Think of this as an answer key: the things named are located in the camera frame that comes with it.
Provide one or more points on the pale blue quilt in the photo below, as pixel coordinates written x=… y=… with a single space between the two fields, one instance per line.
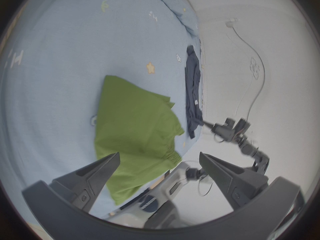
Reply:
x=177 y=6

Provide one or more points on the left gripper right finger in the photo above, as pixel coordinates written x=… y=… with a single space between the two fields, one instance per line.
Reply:
x=230 y=179

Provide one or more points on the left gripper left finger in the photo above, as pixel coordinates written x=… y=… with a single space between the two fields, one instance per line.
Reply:
x=95 y=176

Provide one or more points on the green shorts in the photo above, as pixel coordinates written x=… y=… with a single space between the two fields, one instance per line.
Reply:
x=135 y=124

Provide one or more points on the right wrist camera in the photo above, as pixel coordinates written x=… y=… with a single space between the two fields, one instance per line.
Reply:
x=238 y=125

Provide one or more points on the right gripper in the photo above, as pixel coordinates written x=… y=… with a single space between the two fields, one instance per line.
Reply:
x=223 y=131

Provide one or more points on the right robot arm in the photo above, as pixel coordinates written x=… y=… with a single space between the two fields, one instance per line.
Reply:
x=250 y=149

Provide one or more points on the bed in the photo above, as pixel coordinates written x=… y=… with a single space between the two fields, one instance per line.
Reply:
x=62 y=66

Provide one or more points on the dark blue garment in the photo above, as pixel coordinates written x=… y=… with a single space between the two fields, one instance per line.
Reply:
x=192 y=89

